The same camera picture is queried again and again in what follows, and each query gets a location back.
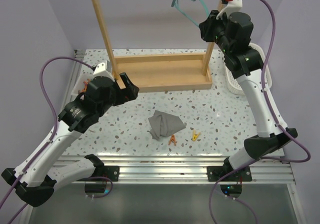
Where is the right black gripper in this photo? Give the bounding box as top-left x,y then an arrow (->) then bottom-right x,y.
199,9 -> 233,55

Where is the teal clothes hanger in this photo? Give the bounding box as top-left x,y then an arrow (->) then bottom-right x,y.
171,0 -> 210,27

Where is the grey underwear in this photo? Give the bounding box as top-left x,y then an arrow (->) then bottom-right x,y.
148,110 -> 186,141

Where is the orange clothespin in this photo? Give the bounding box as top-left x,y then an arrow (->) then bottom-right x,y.
168,134 -> 177,146

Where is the yellow clothespin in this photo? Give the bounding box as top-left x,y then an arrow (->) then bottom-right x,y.
191,129 -> 201,142

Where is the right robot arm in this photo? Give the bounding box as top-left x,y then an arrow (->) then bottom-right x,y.
199,10 -> 291,181

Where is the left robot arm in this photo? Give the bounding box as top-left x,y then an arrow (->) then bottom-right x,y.
1,72 -> 140,207

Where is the wooden hanging rack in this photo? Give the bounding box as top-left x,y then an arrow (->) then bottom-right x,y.
91,0 -> 214,93

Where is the pile of clothespins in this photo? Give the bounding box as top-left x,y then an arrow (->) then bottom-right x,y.
78,78 -> 91,94

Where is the white clothespin box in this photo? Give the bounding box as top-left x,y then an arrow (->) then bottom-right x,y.
70,73 -> 91,97

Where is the white plastic basket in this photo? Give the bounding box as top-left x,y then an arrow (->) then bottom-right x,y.
224,42 -> 273,96

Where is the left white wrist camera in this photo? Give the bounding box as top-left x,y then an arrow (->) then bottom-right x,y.
92,60 -> 113,79

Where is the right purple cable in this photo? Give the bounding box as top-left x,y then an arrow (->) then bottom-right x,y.
208,0 -> 312,224

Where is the purple cable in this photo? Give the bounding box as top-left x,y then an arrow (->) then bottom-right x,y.
208,0 -> 312,224
0,56 -> 95,224

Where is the aluminium mounting rail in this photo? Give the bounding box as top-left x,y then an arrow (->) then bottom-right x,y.
49,155 -> 298,185

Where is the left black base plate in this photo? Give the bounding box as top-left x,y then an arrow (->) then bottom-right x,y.
97,165 -> 120,182

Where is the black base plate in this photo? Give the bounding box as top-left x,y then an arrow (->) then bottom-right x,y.
97,165 -> 120,182
206,166 -> 253,182

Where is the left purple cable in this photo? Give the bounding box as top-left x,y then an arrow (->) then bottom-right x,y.
0,56 -> 95,224

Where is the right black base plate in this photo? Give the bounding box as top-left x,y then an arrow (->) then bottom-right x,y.
206,166 -> 253,182

